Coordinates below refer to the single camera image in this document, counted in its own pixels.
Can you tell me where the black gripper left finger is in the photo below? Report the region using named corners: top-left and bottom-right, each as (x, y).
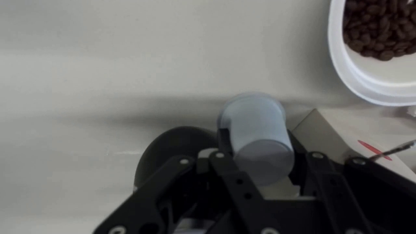
top-left (197, 128), bottom-right (284, 234)

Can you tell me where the brown cardboard box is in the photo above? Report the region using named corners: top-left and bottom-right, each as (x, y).
top-left (293, 108), bottom-right (416, 164)

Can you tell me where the small white coffee pod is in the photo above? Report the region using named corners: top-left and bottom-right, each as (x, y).
top-left (218, 93), bottom-right (296, 186)

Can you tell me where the white bowl of coffee beans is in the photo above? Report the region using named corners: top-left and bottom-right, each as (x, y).
top-left (328, 0), bottom-right (416, 107)

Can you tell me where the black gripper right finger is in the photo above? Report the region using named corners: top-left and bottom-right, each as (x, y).
top-left (285, 134), bottom-right (376, 234)

